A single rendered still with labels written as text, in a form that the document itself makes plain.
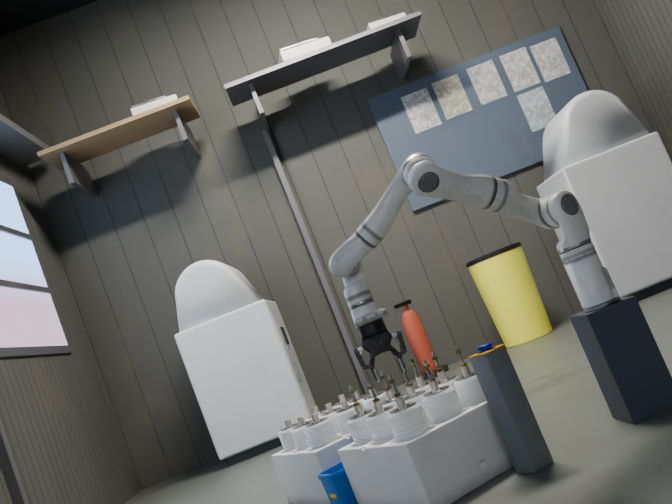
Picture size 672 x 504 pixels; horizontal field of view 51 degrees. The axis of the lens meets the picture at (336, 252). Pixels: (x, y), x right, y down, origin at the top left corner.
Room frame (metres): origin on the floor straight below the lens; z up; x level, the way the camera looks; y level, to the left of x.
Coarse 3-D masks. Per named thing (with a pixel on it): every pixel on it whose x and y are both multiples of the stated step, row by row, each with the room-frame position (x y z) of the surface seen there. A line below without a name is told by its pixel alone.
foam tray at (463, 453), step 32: (480, 416) 1.92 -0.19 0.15; (352, 448) 2.05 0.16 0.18; (384, 448) 1.89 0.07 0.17; (416, 448) 1.81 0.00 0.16; (448, 448) 1.85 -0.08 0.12; (480, 448) 1.90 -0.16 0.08; (352, 480) 2.11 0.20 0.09; (384, 480) 1.95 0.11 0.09; (416, 480) 1.81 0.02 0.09; (448, 480) 1.83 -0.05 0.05; (480, 480) 1.88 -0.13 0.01
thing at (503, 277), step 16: (496, 256) 4.58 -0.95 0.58; (512, 256) 4.59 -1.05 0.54; (480, 272) 4.65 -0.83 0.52; (496, 272) 4.59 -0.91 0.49; (512, 272) 4.59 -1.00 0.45; (528, 272) 4.65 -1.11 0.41; (480, 288) 4.72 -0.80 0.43; (496, 288) 4.62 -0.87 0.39; (512, 288) 4.59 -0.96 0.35; (528, 288) 4.62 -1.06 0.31; (496, 304) 4.65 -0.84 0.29; (512, 304) 4.60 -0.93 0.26; (528, 304) 4.60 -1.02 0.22; (496, 320) 4.72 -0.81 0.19; (512, 320) 4.62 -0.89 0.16; (528, 320) 4.60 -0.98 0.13; (544, 320) 4.65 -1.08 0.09; (512, 336) 4.65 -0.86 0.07; (528, 336) 4.61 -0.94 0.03
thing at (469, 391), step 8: (472, 376) 1.98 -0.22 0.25; (456, 384) 2.00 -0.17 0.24; (464, 384) 1.98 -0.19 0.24; (472, 384) 1.97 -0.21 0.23; (464, 392) 1.98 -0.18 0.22; (472, 392) 1.97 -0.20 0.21; (480, 392) 1.97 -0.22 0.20; (464, 400) 1.99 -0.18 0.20; (472, 400) 1.98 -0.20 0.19; (480, 400) 1.97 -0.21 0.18
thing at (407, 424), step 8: (408, 408) 1.86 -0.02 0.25; (416, 408) 1.86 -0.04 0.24; (392, 416) 1.87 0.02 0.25; (400, 416) 1.85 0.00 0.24; (408, 416) 1.85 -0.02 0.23; (416, 416) 1.86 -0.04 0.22; (424, 416) 1.88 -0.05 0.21; (392, 424) 1.88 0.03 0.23; (400, 424) 1.86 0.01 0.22; (408, 424) 1.85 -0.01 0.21; (416, 424) 1.86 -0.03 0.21; (424, 424) 1.87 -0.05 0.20; (400, 432) 1.86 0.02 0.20; (408, 432) 1.85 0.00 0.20; (416, 432) 1.85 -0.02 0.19; (424, 432) 1.86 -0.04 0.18; (400, 440) 1.87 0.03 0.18; (408, 440) 1.86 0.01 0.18
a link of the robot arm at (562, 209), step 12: (564, 192) 1.91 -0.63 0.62; (552, 204) 1.90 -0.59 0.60; (564, 204) 1.90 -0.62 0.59; (576, 204) 1.92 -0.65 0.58; (552, 216) 1.92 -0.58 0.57; (564, 216) 1.90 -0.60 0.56; (576, 216) 1.91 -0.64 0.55; (564, 228) 1.90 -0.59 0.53; (576, 228) 1.90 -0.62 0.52; (588, 228) 1.93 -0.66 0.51; (564, 240) 1.91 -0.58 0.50; (576, 240) 1.90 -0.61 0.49; (588, 240) 1.91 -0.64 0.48; (564, 252) 1.93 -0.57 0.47
